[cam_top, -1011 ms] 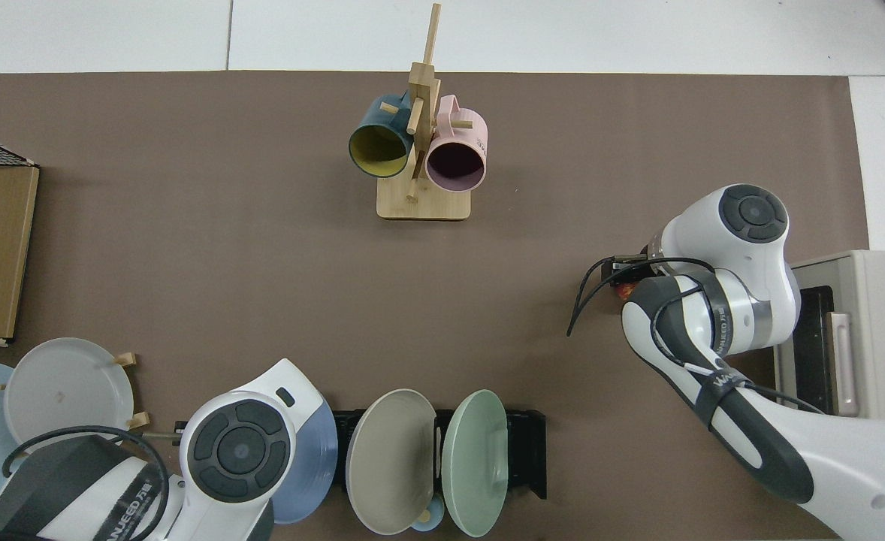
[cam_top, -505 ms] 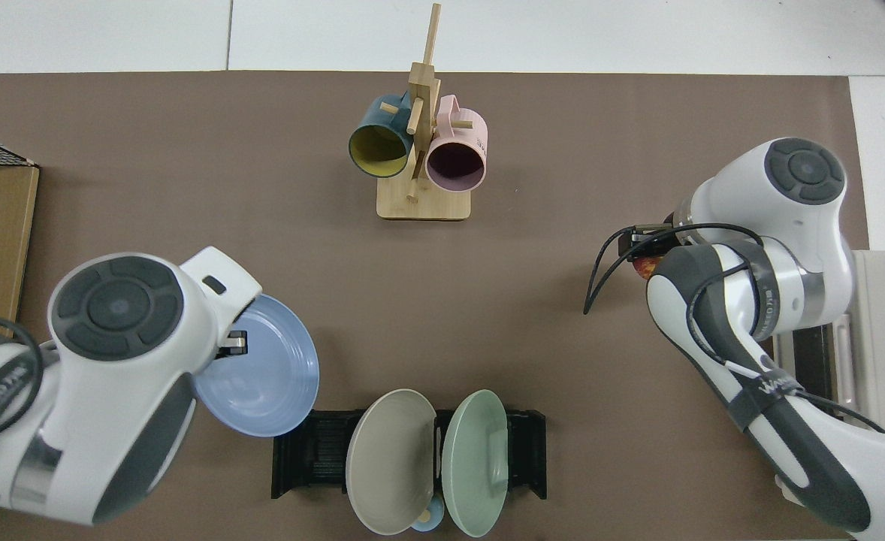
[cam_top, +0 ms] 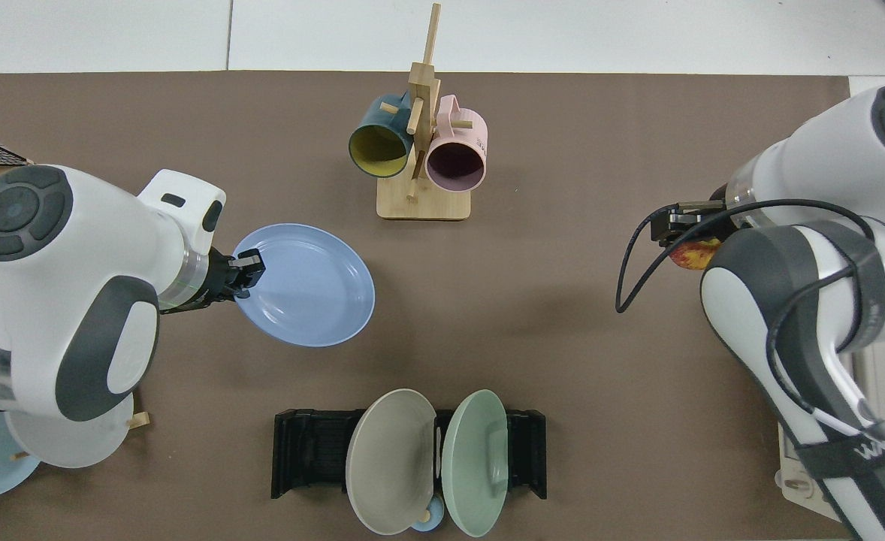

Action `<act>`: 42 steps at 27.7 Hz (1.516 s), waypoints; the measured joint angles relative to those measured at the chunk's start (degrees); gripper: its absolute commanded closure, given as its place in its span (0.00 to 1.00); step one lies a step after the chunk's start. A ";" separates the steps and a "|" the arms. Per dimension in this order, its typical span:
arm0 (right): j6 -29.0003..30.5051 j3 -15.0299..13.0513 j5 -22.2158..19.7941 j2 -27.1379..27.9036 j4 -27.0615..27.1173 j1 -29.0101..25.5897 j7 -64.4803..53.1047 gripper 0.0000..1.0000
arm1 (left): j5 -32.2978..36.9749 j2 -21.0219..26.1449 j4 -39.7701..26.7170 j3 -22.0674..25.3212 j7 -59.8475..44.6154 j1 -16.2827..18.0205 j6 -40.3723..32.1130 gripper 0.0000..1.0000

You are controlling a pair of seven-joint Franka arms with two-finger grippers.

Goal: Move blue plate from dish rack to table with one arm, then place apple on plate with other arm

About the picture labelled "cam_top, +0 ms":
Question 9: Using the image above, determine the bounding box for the small blue round thing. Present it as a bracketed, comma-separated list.
[410, 496, 445, 533]

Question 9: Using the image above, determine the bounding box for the black dish rack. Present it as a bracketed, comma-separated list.
[271, 408, 548, 500]

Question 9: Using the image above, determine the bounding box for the pink cup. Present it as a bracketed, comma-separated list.
[424, 95, 488, 193]

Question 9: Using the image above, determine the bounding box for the pale green plate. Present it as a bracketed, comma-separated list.
[441, 389, 509, 538]

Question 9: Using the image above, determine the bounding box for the brown table cloth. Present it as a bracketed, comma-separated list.
[0, 71, 853, 541]

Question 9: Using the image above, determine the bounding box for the wooden cup stand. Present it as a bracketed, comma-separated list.
[376, 3, 473, 221]

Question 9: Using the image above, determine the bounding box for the dark blue cup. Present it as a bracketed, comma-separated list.
[348, 92, 415, 179]

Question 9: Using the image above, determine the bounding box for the red yellow apple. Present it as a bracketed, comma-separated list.
[668, 237, 723, 271]

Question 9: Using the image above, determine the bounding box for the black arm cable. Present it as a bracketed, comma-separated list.
[614, 198, 885, 470]

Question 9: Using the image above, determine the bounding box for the beige plate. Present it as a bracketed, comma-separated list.
[345, 388, 439, 536]

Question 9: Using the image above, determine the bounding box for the pale grey plate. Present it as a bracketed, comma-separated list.
[5, 391, 135, 470]

